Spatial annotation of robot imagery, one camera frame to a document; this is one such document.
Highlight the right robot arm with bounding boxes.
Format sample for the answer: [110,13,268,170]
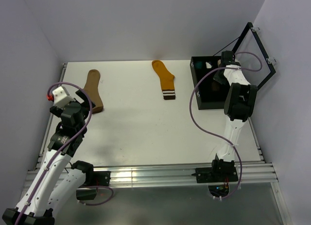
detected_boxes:
[210,51,258,181]

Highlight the aluminium table edge rail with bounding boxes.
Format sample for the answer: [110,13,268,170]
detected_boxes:
[35,62,69,171]

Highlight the teal rolled sock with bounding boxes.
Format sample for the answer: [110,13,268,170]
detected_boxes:
[194,61,203,69]

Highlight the glass box lid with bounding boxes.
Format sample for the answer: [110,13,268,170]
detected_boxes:
[232,22,276,89]

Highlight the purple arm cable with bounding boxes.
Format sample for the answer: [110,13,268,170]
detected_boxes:
[14,82,93,225]
[189,52,263,201]

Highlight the black storage box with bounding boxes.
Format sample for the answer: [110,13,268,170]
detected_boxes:
[190,56,229,110]

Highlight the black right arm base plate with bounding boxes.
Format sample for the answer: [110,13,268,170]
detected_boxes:
[191,167,239,183]

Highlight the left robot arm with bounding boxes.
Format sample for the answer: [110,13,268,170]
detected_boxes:
[2,87,95,225]

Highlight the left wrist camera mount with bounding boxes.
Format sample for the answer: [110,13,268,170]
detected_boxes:
[47,86,75,108]

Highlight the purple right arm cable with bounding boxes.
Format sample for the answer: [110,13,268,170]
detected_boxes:
[189,52,263,201]

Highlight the dark brown striped-cuff sock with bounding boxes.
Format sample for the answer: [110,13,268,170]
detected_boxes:
[211,81,220,92]

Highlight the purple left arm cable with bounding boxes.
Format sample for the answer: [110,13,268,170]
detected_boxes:
[14,82,93,225]

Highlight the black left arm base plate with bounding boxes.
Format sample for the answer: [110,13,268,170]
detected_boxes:
[83,171,111,186]

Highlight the mustard yellow striped-cuff sock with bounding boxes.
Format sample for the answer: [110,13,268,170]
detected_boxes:
[152,60,176,100]

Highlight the aluminium front frame rails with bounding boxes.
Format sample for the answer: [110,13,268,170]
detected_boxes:
[23,161,279,190]

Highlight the tan ribbed sock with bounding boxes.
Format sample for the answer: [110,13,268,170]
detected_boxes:
[84,69,104,114]

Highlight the white rolled sock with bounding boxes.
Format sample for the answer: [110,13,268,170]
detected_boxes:
[206,62,212,69]

